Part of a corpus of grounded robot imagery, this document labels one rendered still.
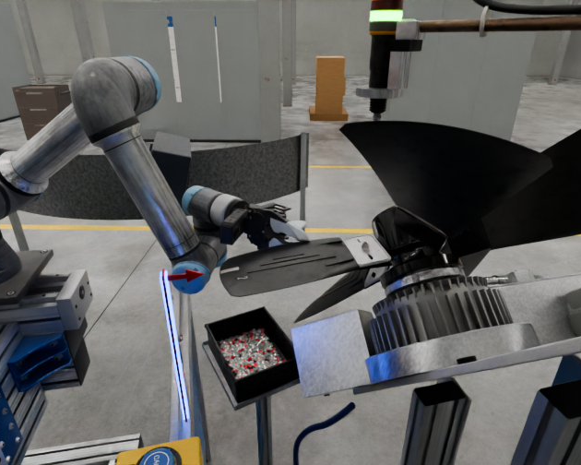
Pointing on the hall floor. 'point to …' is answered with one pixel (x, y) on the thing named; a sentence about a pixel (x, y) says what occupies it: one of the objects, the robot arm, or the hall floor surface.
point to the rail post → (200, 389)
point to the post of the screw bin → (265, 431)
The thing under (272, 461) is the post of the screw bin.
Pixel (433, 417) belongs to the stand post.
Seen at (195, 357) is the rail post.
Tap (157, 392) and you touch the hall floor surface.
